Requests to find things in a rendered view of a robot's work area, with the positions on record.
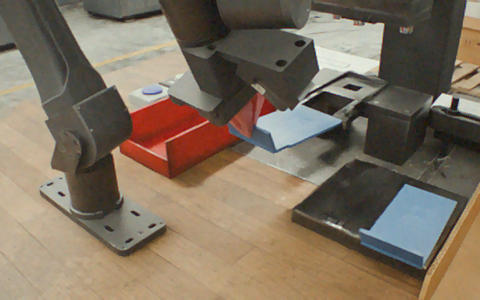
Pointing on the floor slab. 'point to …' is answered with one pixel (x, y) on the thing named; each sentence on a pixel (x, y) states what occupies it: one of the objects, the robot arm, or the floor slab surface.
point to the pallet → (474, 77)
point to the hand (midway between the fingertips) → (246, 128)
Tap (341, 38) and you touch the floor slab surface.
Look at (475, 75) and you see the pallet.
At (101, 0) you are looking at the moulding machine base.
